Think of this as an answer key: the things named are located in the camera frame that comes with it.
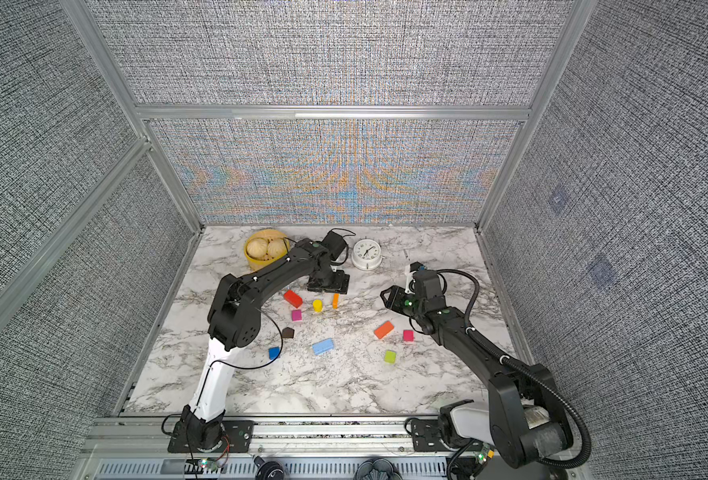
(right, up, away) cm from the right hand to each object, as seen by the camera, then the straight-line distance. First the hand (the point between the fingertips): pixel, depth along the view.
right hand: (386, 293), depth 87 cm
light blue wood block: (-19, -16, +2) cm, 25 cm away
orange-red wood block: (0, -12, +5) cm, 13 cm away
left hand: (-15, -1, +10) cm, 18 cm away
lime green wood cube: (+1, -19, 0) cm, 19 cm away
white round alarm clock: (-5, +11, +19) cm, 22 cm away
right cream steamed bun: (-37, +14, +18) cm, 43 cm away
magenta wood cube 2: (+7, -13, +3) cm, 15 cm away
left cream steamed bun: (-43, +13, +19) cm, 49 cm away
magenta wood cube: (-28, -8, +8) cm, 30 cm away
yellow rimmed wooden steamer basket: (-42, +19, +27) cm, 54 cm away
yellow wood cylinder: (-21, -5, +8) cm, 23 cm away
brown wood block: (-29, -12, +4) cm, 32 cm away
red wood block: (-29, -3, +7) cm, 30 cm away
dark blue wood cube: (-33, -17, +1) cm, 37 cm away
